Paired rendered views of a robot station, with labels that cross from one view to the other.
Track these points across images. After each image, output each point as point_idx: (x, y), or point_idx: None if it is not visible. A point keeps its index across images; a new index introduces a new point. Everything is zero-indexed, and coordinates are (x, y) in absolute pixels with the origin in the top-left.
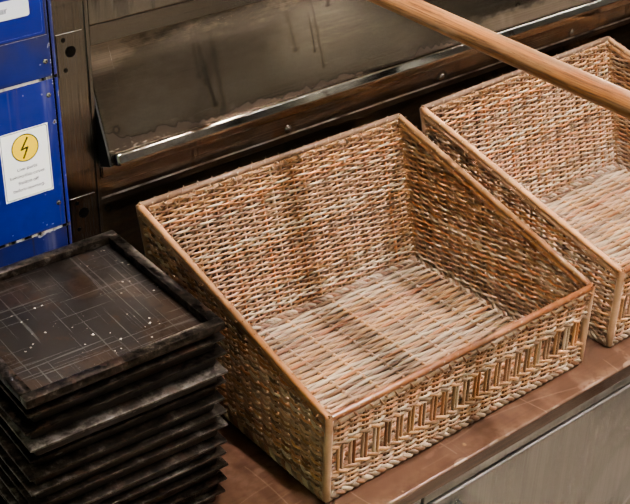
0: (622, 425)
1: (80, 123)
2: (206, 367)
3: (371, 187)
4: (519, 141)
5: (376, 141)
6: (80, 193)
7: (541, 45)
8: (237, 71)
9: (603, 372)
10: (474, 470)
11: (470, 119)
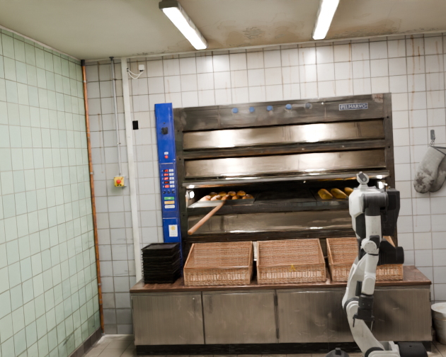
0: (261, 303)
1: (185, 227)
2: (170, 256)
3: (242, 253)
4: (285, 255)
5: (245, 245)
6: (185, 239)
7: (297, 236)
8: (215, 225)
9: (250, 285)
10: (214, 292)
11: (270, 246)
